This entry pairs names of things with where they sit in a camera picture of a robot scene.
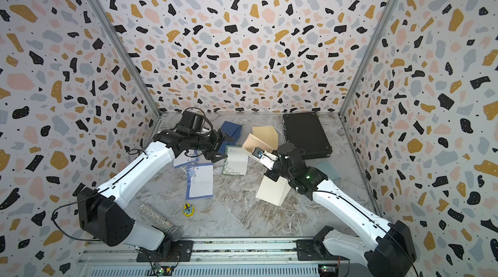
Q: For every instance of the black briefcase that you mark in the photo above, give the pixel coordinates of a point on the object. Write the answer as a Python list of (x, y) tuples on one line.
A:
[(305, 131)]

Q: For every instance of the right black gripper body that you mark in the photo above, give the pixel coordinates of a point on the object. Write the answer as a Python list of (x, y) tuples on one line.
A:
[(278, 170)]

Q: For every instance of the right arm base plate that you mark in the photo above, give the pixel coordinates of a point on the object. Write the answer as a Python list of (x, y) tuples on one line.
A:
[(310, 250)]

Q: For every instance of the cream envelope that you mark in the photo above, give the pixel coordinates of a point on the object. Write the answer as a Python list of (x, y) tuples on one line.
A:
[(273, 192)]

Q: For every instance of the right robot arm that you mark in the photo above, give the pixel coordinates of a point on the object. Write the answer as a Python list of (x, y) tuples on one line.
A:
[(383, 247)]

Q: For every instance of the yellow envelope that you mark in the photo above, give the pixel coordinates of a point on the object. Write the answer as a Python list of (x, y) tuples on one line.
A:
[(266, 134)]

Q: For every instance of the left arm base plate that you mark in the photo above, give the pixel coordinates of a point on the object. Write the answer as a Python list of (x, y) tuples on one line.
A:
[(179, 251)]

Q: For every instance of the white letter paper green border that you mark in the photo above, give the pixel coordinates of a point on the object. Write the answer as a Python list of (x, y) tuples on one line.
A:
[(236, 163)]

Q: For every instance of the white letter paper blue border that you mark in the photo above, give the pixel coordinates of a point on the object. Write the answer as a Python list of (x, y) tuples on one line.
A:
[(200, 181)]

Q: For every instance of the glittery silver tube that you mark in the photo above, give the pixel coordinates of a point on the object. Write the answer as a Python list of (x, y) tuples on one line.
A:
[(160, 222)]

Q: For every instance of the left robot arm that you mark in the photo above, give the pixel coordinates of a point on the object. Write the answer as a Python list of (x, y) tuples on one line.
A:
[(102, 210)]

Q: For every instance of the light teal envelope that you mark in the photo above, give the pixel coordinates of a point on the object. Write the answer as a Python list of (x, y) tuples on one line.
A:
[(327, 168)]

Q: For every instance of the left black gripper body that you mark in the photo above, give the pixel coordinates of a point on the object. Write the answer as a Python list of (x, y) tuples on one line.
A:
[(207, 144)]

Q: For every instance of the small circuit board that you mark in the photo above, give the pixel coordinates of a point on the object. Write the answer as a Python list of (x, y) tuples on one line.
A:
[(161, 270)]

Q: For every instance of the dark blue envelope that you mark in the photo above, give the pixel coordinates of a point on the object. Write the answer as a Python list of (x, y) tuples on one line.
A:
[(232, 130)]

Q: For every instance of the small yellow round sticker toy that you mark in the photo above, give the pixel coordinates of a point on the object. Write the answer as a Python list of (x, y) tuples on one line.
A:
[(188, 210)]

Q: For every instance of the aluminium front rail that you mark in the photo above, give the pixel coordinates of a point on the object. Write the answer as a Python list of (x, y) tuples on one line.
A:
[(218, 257)]

